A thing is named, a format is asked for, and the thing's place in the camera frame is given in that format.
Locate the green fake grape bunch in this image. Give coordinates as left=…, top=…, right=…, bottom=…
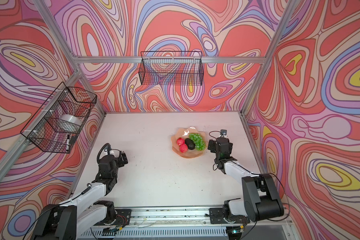
left=189, top=133, right=206, bottom=151

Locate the dark fake avocado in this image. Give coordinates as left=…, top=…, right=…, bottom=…
left=184, top=138, right=195, bottom=150

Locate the red fake apple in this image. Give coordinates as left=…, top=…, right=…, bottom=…
left=177, top=138, right=185, bottom=147
left=180, top=144, right=188, bottom=153

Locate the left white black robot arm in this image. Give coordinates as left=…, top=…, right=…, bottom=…
left=27, top=143, right=128, bottom=240

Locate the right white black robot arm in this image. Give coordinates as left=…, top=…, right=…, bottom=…
left=207, top=137, right=284, bottom=222

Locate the pink faceted fruit bowl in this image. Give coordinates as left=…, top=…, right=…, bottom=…
left=171, top=127, right=207, bottom=159

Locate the black marker pen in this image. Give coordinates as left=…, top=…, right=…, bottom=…
left=66, top=134, right=70, bottom=153

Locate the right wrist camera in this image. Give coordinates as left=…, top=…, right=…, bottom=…
left=220, top=129, right=227, bottom=138

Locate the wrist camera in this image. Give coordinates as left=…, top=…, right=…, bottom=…
left=220, top=129, right=227, bottom=138
left=105, top=143, right=112, bottom=155

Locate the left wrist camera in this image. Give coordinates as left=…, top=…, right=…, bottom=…
left=105, top=143, right=112, bottom=155

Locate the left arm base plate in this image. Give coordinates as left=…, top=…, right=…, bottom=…
left=110, top=209, right=132, bottom=227

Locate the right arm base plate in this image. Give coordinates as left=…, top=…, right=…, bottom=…
left=205, top=208, right=250, bottom=225

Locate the left black wire basket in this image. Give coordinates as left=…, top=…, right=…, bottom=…
left=20, top=83, right=97, bottom=154

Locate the black wire basket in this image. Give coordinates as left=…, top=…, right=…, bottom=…
left=139, top=51, right=204, bottom=86
left=20, top=83, right=97, bottom=154

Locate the aluminium front rail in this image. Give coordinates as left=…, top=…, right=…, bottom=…
left=76, top=206, right=299, bottom=240

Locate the back black wire basket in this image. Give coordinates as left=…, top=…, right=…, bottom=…
left=139, top=51, right=204, bottom=86

